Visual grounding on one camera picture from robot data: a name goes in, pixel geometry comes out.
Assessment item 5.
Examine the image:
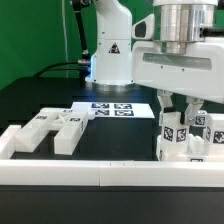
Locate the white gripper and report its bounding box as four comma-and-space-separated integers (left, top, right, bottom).
132, 13, 224, 126

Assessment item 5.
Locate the white chair seat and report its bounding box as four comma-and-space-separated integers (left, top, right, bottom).
156, 134, 224, 162

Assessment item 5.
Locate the small tagged cube right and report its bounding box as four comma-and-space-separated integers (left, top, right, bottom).
195, 110, 207, 127

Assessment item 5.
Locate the white tag base sheet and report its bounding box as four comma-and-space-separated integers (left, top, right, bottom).
71, 102, 154, 119

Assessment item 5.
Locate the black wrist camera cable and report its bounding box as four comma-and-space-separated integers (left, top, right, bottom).
202, 27, 224, 38

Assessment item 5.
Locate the black hose cable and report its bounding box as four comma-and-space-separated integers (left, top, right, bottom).
32, 0, 92, 79

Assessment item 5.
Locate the white chair back frame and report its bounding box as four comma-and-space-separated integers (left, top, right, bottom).
15, 108, 95, 155

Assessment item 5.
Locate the white left fence wall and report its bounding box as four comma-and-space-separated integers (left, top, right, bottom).
0, 125, 21, 160

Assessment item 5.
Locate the white fence wall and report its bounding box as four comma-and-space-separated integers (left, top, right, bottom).
0, 125, 21, 160
0, 160, 224, 187

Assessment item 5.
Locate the white front fence wall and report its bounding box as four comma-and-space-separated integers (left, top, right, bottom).
0, 160, 224, 187

